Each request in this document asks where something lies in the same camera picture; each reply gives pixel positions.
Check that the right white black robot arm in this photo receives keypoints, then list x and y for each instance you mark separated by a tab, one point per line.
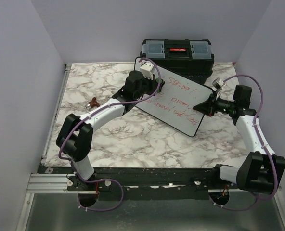
262	169

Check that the aluminium extrusion rail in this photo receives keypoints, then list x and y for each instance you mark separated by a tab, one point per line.
47	183

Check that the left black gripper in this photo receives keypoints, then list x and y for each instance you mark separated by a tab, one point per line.
153	84

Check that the white whiteboard with red writing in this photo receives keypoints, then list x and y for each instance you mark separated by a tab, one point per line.
174	105

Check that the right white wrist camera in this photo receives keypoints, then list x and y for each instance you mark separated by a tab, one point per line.
219	85

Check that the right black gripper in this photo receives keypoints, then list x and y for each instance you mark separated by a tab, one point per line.
208	107

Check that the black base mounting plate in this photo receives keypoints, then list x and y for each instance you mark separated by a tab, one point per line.
142	184

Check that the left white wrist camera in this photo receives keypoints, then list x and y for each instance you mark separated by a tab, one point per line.
147	68

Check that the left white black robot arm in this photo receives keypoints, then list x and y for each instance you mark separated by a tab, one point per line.
75	136

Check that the green round eraser pad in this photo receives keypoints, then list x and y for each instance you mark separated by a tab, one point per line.
162	82

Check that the black plastic toolbox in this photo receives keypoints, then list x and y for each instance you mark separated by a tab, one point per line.
193	59

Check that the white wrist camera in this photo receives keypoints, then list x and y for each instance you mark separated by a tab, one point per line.
219	85
147	68

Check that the brown metal nozzle tip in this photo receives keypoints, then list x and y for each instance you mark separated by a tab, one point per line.
93	103

